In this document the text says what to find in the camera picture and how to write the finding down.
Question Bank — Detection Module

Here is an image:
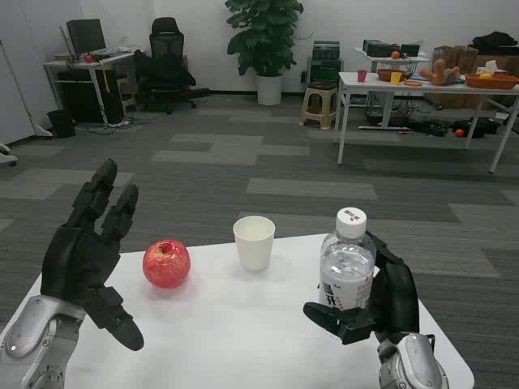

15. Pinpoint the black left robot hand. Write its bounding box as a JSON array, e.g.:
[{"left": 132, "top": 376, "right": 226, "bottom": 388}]
[{"left": 40, "top": 158, "right": 145, "bottom": 352}]

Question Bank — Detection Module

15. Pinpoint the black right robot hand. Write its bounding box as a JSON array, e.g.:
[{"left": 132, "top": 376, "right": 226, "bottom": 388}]
[{"left": 302, "top": 229, "right": 421, "bottom": 346}]

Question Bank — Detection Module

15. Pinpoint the clear plastic water bottle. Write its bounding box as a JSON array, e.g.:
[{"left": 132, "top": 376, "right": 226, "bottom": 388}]
[{"left": 317, "top": 207, "right": 377, "bottom": 311}]

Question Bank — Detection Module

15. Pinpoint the red apple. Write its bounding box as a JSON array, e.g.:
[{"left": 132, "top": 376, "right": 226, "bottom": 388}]
[{"left": 142, "top": 239, "right": 191, "bottom": 289}]

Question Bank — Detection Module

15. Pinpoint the black waste bin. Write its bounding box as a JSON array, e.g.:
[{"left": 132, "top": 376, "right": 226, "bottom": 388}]
[{"left": 46, "top": 109, "right": 77, "bottom": 139}]

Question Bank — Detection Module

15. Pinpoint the white paper cup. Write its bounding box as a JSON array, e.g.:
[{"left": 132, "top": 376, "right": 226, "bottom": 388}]
[{"left": 233, "top": 216, "right": 277, "bottom": 273}]

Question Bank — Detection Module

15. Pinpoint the white partition panel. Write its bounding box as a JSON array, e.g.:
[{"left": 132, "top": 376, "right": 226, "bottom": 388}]
[{"left": 0, "top": 39, "right": 54, "bottom": 145}]

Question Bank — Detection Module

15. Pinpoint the white office desk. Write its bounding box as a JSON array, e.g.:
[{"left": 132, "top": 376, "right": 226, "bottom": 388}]
[{"left": 43, "top": 50, "right": 137, "bottom": 126}]

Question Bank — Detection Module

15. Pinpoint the black bag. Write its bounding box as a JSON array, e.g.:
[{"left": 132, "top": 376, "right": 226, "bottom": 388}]
[{"left": 452, "top": 118, "right": 500, "bottom": 136}]

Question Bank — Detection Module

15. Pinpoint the long white folding table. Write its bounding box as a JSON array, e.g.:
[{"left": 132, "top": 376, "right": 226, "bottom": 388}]
[{"left": 334, "top": 71, "right": 519, "bottom": 173}]

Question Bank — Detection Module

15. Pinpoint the beige plastic stool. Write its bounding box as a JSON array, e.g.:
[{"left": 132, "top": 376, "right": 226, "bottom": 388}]
[{"left": 298, "top": 81, "right": 339, "bottom": 130}]

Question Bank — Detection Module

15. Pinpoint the black mesh office chair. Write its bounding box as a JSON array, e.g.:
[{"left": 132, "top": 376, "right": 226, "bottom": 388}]
[{"left": 135, "top": 17, "right": 210, "bottom": 115}]

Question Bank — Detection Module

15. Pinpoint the brown wicker bowl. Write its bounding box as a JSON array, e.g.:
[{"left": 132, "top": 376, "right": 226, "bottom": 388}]
[{"left": 376, "top": 68, "right": 411, "bottom": 81}]

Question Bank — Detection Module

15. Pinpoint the black computer monitor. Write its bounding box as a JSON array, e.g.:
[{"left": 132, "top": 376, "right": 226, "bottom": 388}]
[{"left": 66, "top": 18, "right": 108, "bottom": 55}]

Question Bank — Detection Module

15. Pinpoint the orange plush toy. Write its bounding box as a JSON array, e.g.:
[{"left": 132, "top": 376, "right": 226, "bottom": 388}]
[{"left": 418, "top": 58, "right": 461, "bottom": 87}]

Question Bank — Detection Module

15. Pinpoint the orange wicker basket tray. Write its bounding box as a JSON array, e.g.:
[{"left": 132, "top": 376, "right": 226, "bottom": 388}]
[{"left": 465, "top": 73, "right": 519, "bottom": 90}]

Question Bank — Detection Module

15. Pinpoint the small white table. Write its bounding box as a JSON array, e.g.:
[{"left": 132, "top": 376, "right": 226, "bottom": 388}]
[{"left": 353, "top": 45, "right": 431, "bottom": 75}]

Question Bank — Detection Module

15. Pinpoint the black equipment rack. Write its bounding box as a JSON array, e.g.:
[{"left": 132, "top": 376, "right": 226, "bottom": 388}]
[{"left": 307, "top": 40, "right": 345, "bottom": 88}]

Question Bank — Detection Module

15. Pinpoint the white round plant pot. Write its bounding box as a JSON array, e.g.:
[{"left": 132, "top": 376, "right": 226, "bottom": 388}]
[{"left": 257, "top": 74, "right": 284, "bottom": 106}]

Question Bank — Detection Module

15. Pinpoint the brown cardboard box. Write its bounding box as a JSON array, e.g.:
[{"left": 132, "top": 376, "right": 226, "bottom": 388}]
[{"left": 431, "top": 45, "right": 479, "bottom": 75}]

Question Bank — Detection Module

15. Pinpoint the black electronics box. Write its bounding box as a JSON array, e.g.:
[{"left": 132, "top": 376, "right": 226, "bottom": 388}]
[{"left": 362, "top": 39, "right": 402, "bottom": 58}]

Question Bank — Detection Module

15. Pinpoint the black clothing pile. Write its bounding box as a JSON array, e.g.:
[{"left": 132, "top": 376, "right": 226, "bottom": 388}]
[{"left": 469, "top": 31, "right": 519, "bottom": 49}]

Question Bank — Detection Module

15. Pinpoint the large green potted plant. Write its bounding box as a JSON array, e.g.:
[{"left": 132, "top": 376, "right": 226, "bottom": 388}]
[{"left": 224, "top": 0, "right": 304, "bottom": 77}]

